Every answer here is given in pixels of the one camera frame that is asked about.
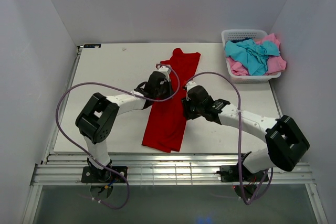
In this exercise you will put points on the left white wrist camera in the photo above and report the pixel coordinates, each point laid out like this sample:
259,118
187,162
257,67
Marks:
165,69

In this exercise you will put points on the blue white label sticker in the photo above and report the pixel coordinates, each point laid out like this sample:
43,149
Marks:
92,46

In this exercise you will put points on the aluminium frame rails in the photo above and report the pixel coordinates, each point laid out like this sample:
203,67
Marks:
122,65

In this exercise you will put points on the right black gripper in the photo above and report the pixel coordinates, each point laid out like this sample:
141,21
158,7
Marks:
187,109

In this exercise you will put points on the pink t shirt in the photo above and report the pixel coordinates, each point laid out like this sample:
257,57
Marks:
275,64

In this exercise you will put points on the red t shirt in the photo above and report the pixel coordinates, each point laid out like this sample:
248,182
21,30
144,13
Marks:
166,124

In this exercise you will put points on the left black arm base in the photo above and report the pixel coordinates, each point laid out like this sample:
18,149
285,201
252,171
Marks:
94,175

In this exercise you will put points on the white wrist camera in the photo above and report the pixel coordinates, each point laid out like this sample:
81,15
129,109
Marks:
189,85
165,69

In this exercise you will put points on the white plastic basket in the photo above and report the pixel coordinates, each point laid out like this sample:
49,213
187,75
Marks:
240,34

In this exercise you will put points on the turquoise t shirt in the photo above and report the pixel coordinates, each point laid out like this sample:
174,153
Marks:
251,55

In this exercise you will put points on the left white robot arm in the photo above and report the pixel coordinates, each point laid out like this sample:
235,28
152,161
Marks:
96,119

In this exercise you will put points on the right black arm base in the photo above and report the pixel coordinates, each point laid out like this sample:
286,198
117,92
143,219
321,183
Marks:
253,167

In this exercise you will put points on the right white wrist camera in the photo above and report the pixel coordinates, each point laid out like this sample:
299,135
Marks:
189,85

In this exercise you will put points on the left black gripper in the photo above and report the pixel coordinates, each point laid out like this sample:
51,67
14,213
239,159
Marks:
163,92

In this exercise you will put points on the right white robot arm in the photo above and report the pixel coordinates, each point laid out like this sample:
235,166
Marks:
285,142

